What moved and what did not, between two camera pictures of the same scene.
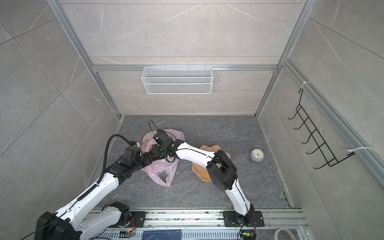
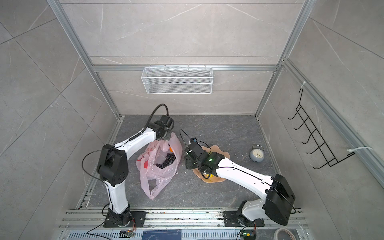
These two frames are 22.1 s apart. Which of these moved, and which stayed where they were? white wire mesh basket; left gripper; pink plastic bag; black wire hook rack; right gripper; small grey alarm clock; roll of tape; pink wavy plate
Moved: right gripper; pink plastic bag; left gripper
Stayed: roll of tape; small grey alarm clock; white wire mesh basket; black wire hook rack; pink wavy plate
